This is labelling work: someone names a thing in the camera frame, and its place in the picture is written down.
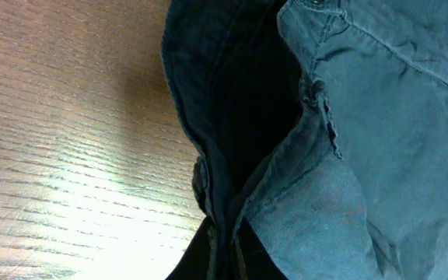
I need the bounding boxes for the dark blue denim shorts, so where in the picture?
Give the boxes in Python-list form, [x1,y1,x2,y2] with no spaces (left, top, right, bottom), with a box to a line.
[161,0,448,280]

